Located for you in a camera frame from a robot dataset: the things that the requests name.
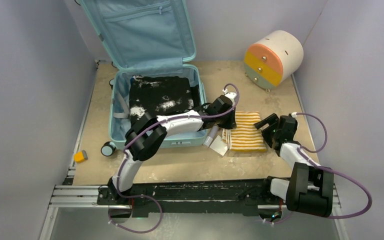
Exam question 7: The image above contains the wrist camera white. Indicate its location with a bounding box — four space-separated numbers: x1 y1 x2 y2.
222 89 238 106
290 112 298 119

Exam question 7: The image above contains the lavender white tube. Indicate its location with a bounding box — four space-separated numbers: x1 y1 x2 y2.
203 125 219 147

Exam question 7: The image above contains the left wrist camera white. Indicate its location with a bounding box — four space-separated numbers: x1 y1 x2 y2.
222 89 238 106

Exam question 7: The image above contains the white square packet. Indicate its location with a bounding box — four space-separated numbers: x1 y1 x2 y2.
209 135 229 157

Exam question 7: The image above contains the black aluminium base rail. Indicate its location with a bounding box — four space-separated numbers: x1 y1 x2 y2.
38 145 352 240

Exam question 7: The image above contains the black white patterned garment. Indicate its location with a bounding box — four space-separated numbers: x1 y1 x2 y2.
129 75 202 124

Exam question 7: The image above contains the light blue open suitcase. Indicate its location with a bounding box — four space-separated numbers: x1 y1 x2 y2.
80 0 207 157

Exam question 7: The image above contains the round pastel drawer cabinet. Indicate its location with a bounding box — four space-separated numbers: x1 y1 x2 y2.
243 30 304 92

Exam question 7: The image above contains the yellow grey small block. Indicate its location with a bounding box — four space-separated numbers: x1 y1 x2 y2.
73 150 88 163

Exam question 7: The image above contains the orange white striped cloth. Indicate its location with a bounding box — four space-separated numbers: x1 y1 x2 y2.
221 111 267 152

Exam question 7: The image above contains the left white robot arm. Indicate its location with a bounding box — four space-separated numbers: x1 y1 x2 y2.
108 92 239 205

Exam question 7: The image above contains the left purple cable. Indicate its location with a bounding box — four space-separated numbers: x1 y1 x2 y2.
107 83 241 235

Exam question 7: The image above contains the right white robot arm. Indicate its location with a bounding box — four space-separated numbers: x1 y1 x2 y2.
253 112 334 218

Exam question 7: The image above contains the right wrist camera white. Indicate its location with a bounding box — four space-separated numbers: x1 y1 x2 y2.
290 112 298 119

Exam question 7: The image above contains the grey suitcase strap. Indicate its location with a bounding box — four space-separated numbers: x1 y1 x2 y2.
113 92 130 120

